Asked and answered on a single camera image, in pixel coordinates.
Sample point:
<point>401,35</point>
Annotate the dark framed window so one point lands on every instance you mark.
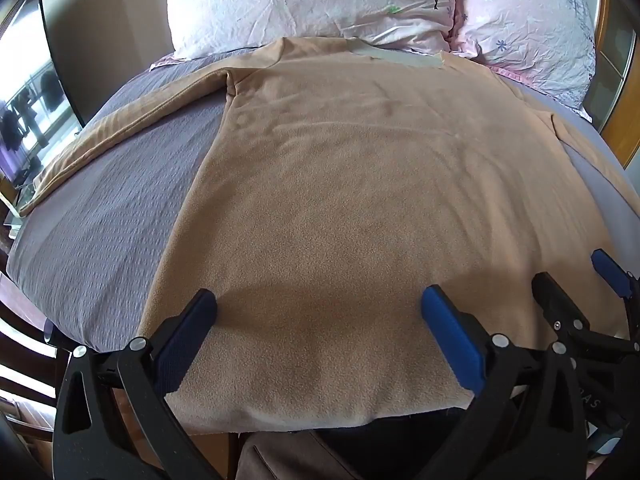
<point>30,100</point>

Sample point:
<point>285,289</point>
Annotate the white floral pillow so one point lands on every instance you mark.
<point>310,0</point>

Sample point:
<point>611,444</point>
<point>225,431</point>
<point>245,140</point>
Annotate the wooden slatted chair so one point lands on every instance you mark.
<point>25,360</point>

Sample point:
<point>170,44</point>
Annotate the pink bed sheet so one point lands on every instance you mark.
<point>162,63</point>

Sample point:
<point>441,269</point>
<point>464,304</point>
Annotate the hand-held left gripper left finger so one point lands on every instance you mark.
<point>192,332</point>

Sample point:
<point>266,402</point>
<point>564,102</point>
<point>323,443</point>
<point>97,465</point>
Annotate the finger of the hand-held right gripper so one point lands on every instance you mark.
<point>552,297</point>
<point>611,272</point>

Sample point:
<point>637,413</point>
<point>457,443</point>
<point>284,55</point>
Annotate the tan fleece shirt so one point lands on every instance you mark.
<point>350,185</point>

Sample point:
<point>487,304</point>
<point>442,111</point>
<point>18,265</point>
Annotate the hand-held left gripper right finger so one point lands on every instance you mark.
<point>452,342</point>

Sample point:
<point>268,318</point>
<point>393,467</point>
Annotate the grey textured bedspread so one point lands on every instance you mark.
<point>110,220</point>

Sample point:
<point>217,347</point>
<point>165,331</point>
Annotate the wooden headboard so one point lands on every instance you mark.
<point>617,60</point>

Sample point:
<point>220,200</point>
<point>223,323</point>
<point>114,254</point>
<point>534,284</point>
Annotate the pink floral pillow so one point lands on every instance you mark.
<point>525,25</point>

